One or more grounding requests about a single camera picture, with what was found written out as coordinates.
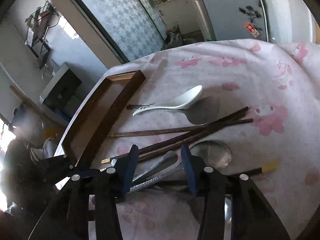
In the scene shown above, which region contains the metal utensil handle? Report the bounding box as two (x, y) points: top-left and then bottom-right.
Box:
(129, 151), (178, 193)

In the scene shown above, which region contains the metal spoon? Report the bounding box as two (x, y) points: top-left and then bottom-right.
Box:
(130, 140), (233, 193)

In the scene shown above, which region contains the white ceramic spoon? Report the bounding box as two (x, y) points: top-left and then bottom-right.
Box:
(132, 85), (203, 116)

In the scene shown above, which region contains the white kitchen cabinet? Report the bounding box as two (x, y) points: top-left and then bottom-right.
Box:
(156, 0), (201, 35)

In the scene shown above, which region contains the dark wooden chopstick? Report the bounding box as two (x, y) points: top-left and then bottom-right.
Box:
(137, 106), (250, 156)
(107, 118), (254, 138)
(137, 110), (249, 163)

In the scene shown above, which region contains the brown wooden tray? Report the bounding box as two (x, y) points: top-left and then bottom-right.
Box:
(61, 70), (145, 168)

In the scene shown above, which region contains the black white cabinet box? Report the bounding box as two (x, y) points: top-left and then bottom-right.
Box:
(39, 63), (82, 116)

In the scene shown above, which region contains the pink floral tablecloth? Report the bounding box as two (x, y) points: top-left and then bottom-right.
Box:
(80, 40), (319, 239)

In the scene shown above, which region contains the patterned sliding door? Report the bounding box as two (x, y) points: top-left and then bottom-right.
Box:
(75, 0), (166, 63)

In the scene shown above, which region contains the silver refrigerator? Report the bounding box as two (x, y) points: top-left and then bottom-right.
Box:
(193, 0), (316, 43)

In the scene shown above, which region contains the wire rack shelf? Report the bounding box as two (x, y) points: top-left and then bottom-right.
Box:
(25, 1), (60, 69)

